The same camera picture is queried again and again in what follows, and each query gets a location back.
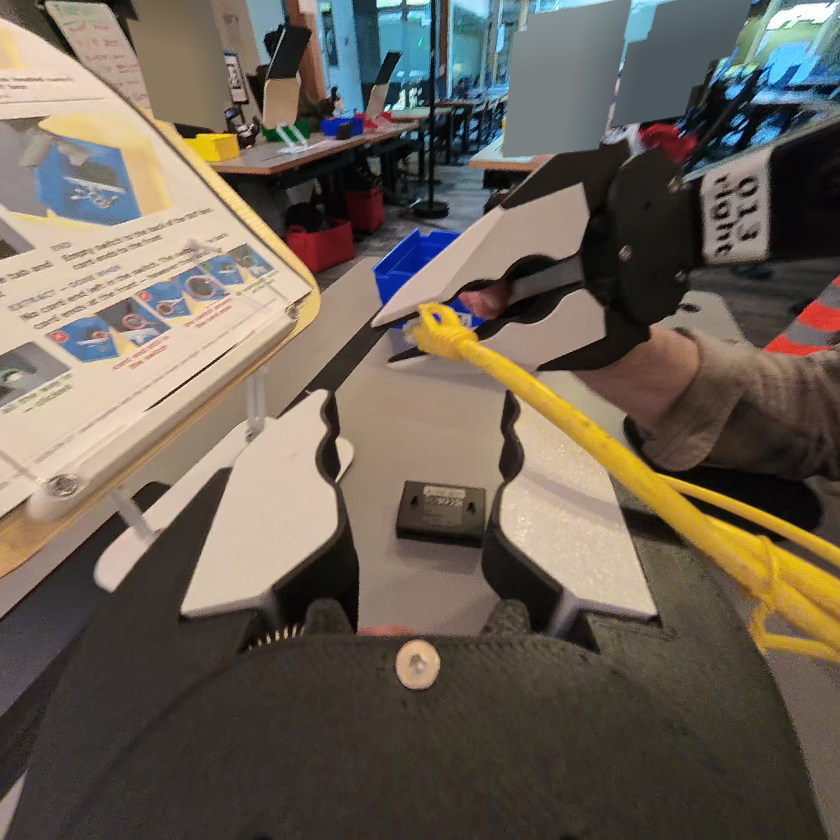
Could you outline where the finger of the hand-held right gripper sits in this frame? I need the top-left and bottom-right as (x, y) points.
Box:
(371, 182), (593, 328)
(387, 287), (609, 370)

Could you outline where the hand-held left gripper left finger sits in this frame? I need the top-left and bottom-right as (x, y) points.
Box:
(180, 389), (361, 635)

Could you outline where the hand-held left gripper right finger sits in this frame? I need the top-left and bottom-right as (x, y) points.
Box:
(481, 390), (659, 639)

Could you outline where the yellow ethernet cable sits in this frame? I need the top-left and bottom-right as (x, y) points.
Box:
(403, 303), (840, 664)

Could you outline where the blue plastic bin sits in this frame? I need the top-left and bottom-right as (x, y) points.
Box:
(373, 228), (487, 329)

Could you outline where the black network switch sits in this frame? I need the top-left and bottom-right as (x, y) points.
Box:
(395, 480), (488, 549)

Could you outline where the person's right hand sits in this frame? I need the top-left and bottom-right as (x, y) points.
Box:
(458, 279), (515, 321)

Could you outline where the black floor pole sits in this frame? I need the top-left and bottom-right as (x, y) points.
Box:
(412, 0), (452, 219)

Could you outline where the red office chair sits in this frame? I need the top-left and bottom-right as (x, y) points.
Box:
(640, 123), (697, 161)

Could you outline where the white mounting plate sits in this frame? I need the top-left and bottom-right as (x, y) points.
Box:
(94, 390), (355, 593)

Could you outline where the red bag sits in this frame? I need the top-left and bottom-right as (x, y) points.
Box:
(287, 220), (355, 273)
(346, 189), (385, 234)

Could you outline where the wooden instruction board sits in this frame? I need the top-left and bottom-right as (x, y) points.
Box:
(0, 13), (322, 578)

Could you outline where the black oval mesh pad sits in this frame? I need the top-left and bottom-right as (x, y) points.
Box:
(623, 420), (824, 534)

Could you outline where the wooden work table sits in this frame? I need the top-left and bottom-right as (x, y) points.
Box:
(210, 121), (421, 175)

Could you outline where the laminated instruction sheet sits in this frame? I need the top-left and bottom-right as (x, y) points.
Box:
(0, 16), (315, 519)

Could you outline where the small yellow bin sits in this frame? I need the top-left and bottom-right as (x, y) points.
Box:
(184, 133), (240, 163)

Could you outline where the white flip chart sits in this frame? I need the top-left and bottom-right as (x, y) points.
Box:
(46, 0), (152, 109)

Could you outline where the white tether strap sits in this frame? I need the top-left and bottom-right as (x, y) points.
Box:
(246, 367), (270, 441)
(108, 489), (158, 539)

